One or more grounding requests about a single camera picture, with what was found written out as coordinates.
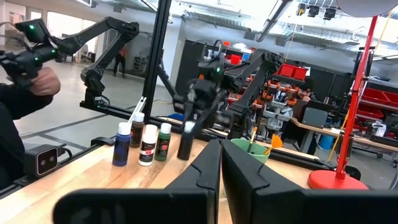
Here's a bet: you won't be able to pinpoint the silver angled bracket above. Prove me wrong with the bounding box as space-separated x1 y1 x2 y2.
127 96 147 124

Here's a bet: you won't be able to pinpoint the black paint bottle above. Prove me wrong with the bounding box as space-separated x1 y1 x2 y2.
177 120 197 161

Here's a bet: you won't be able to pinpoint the wooden work table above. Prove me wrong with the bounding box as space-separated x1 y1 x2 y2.
289 116 398 153

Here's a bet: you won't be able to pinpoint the dark green paint bottle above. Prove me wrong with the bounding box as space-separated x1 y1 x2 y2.
154 122 173 162

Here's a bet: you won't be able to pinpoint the person's hand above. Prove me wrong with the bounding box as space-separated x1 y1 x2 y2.
29 66 62 97

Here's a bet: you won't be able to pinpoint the green plastic cup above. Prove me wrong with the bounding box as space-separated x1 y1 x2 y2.
230 138 271 165

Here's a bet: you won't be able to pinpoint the black aluminium frame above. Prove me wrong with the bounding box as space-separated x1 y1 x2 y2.
0 0 363 200

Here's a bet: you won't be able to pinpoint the wooden handled paintbrush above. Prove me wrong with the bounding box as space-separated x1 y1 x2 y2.
246 126 259 154

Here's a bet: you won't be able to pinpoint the metal rack red bins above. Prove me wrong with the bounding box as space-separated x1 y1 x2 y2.
354 79 398 131

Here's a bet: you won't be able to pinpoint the long ceiling light bar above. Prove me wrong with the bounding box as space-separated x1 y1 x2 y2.
254 0 294 43

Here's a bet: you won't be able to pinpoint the red plastic storage bin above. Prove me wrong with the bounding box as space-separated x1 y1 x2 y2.
292 66 309 82
273 63 295 78

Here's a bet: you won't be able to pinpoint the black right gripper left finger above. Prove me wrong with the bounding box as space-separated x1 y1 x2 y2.
52 139 223 224

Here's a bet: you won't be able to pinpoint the person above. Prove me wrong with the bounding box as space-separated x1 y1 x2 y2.
0 67 62 191
281 77 318 147
113 45 129 78

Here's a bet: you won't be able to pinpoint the blue plastic barrel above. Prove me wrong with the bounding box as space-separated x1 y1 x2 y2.
318 134 336 151

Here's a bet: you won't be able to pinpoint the red desk lamp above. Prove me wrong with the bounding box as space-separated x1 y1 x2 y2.
307 0 398 191

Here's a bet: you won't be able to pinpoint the small white paint bottle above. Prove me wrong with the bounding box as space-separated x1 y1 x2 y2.
137 124 159 167

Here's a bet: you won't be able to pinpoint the blue paint bottle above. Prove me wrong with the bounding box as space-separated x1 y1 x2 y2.
111 121 132 167

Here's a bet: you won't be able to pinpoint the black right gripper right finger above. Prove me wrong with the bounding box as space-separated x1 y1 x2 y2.
221 139 398 224

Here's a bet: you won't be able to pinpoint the black depth camera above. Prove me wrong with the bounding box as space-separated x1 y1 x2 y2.
23 143 60 179

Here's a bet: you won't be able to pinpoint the black storage shelf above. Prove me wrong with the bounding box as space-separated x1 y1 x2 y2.
175 38 354 131

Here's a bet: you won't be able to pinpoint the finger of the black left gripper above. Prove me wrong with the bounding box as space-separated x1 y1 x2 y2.
183 100 195 129
192 91 226 136

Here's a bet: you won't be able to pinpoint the brown paint bottle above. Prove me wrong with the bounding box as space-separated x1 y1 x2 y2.
129 111 146 149

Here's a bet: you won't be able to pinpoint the orange fan brush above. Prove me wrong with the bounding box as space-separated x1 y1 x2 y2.
263 133 284 156

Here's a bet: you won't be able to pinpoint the grey monitor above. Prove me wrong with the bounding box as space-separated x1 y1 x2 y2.
300 106 330 129

